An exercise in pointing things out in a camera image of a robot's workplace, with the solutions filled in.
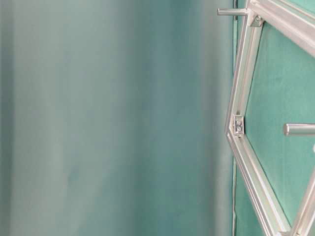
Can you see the steel shaft at frame corner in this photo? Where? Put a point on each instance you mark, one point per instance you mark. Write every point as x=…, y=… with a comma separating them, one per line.
x=232, y=11

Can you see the square aluminium extrusion frame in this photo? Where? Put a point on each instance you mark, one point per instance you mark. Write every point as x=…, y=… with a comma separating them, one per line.
x=298, y=25

